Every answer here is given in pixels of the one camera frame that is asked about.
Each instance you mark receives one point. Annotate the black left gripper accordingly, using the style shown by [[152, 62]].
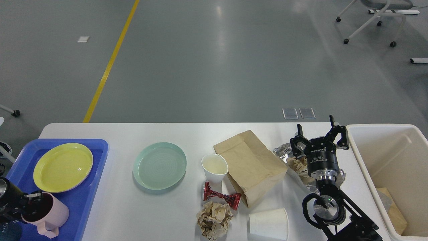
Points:
[[14, 204]]

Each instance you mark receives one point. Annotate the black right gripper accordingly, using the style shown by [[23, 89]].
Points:
[[322, 160]]

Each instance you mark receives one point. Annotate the dark teal mug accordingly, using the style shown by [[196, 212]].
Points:
[[10, 231]]

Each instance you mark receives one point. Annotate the pink mug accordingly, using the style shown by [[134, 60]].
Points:
[[50, 215]]

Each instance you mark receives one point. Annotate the mint green plate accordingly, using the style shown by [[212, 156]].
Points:
[[160, 166]]

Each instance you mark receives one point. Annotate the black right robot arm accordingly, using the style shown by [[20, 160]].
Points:
[[331, 210]]

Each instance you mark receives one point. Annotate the right floor socket plate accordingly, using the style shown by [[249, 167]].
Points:
[[307, 113]]

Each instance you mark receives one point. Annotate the floor socket plate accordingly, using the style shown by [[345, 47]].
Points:
[[290, 113], [307, 113]]

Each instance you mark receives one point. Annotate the crumpled brown paper napkin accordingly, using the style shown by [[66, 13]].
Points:
[[300, 167]]

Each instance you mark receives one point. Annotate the crumpled aluminium foil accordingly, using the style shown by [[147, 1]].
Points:
[[285, 151]]

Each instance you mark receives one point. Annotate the left floor socket plate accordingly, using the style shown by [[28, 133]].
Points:
[[290, 113]]

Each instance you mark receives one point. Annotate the yellow plate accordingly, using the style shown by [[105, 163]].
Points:
[[63, 168]]

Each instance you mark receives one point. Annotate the blue plastic tray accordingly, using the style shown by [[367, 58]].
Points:
[[79, 200]]

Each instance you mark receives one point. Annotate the brown paper bag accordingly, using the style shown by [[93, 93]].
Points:
[[253, 169]]

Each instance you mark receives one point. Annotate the white plastic bin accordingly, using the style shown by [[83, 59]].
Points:
[[394, 156]]

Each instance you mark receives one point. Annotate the lying white paper cup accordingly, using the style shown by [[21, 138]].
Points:
[[271, 224]]

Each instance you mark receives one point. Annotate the chair leg with caster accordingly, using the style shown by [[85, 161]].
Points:
[[14, 113]]

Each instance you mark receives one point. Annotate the red foil candy wrapper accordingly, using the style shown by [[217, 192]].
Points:
[[208, 194]]

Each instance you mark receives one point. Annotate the upright white paper cup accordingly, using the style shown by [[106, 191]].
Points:
[[215, 168]]

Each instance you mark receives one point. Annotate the brown paper in bin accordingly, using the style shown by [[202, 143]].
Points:
[[397, 219]]

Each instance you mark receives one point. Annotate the white furniture foot right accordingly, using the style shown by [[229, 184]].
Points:
[[419, 60]]

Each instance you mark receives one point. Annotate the crumpled brown paper ball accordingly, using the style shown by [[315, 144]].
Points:
[[214, 220]]

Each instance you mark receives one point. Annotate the white table leg base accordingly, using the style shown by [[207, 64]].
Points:
[[404, 12]]

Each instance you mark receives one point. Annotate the white office chair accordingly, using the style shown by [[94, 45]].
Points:
[[384, 5]]

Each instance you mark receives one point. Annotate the white floor marker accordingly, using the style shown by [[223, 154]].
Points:
[[83, 39]]

